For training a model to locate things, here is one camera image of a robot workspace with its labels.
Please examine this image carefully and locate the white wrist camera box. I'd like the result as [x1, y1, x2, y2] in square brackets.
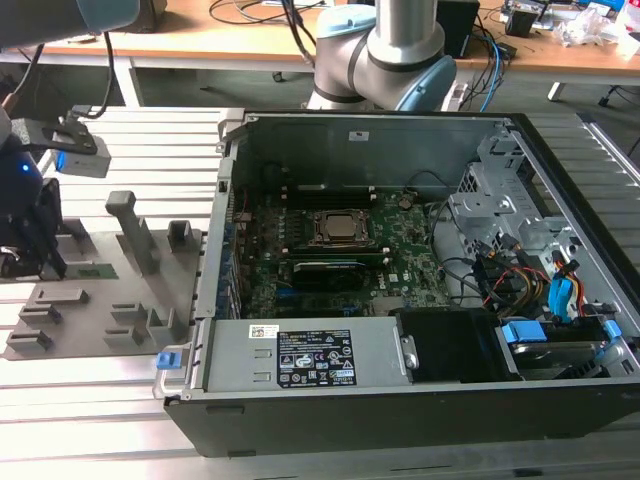
[42, 123, 112, 179]

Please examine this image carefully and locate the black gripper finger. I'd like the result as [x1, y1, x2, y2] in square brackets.
[29, 219, 69, 281]

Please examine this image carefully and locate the wooden desk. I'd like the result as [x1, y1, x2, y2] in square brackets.
[0, 0, 640, 109]

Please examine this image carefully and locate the metal socket cover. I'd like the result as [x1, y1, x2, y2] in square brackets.
[308, 209, 379, 246]

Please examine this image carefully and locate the green RAM stick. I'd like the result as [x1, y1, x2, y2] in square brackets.
[66, 264, 120, 281]

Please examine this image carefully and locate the hard disk in blue carrier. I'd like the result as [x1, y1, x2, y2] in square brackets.
[494, 319, 622, 381]

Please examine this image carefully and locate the green Dell motherboard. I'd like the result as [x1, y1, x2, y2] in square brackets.
[232, 187, 454, 319]

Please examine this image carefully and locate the red yellow wire bundle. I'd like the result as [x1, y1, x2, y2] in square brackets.
[492, 267, 551, 311]

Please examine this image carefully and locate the small black box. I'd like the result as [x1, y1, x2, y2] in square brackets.
[504, 8, 539, 36]

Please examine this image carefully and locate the CPU socket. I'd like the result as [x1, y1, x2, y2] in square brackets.
[304, 207, 380, 249]

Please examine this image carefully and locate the blue flat data cable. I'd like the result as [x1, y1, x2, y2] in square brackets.
[548, 252, 582, 326]

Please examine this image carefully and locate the black cable bundle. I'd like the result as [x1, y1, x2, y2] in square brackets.
[429, 199, 506, 311]

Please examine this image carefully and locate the grey parts rack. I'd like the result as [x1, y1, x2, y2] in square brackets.
[2, 189, 206, 361]

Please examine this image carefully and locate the grey power supply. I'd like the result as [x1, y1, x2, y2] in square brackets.
[202, 317, 416, 394]

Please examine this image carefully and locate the tall black box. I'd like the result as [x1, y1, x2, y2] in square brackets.
[439, 0, 481, 59]

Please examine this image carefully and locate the clear plastic bag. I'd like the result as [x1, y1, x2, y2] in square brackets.
[554, 4, 624, 49]

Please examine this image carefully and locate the black NVIDIA graphics card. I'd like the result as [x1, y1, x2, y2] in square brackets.
[291, 258, 367, 294]

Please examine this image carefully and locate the black open PC case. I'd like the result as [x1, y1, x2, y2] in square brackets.
[162, 112, 640, 459]

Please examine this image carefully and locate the metal drive cage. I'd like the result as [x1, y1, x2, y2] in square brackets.
[447, 133, 584, 281]

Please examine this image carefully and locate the silver CPU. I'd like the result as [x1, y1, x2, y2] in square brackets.
[325, 215, 370, 239]

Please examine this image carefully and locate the black camera cable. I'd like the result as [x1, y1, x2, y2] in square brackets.
[69, 29, 117, 121]

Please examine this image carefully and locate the white power strip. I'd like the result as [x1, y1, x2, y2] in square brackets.
[439, 82, 469, 112]

